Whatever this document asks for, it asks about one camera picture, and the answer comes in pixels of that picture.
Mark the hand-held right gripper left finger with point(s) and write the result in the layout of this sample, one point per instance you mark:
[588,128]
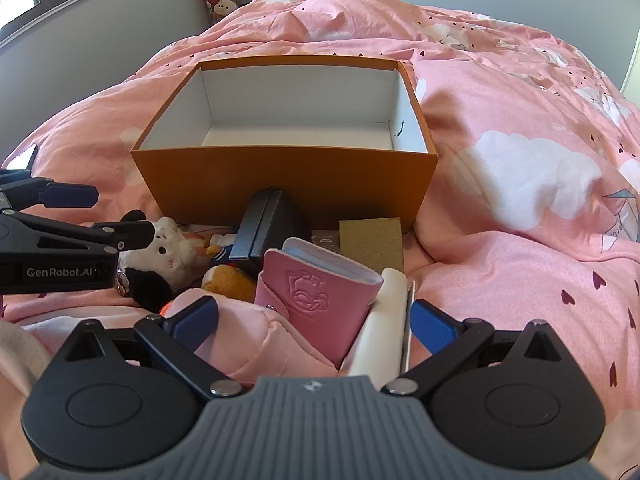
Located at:
[192,321]

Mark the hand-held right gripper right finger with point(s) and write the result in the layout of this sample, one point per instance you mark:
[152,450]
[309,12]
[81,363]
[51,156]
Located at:
[431,326]

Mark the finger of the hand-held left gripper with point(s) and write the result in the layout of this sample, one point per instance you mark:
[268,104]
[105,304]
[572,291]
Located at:
[100,237]
[70,195]

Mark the white glasses case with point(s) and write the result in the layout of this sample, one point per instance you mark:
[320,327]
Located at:
[385,325]

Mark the pink fabric pouch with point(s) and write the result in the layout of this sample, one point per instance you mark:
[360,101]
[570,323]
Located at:
[260,340]

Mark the brown box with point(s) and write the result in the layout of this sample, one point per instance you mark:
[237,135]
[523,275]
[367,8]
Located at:
[370,242]

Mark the pink card holder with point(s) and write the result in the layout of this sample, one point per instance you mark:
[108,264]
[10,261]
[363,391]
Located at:
[310,300]

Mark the orange cardboard box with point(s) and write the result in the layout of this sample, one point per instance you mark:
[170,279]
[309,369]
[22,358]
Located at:
[300,180]

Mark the thin white stick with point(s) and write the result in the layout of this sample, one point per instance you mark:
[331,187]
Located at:
[413,294]

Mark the orange plush toy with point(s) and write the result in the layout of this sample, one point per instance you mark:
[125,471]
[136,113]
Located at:
[227,282]

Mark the white and black plush toy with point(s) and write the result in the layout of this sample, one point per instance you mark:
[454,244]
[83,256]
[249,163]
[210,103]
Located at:
[167,250]

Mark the small sailor doll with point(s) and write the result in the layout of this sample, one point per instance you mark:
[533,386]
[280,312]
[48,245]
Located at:
[222,249]

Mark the beige cloth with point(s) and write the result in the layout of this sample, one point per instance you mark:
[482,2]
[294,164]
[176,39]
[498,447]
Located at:
[17,350]

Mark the black case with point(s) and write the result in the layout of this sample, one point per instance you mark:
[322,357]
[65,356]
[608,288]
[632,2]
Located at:
[270,225]

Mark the pink printed blanket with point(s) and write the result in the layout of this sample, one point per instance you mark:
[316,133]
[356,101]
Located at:
[500,110]

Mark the bear plush with red shirt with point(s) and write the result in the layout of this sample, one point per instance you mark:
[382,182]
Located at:
[225,6]

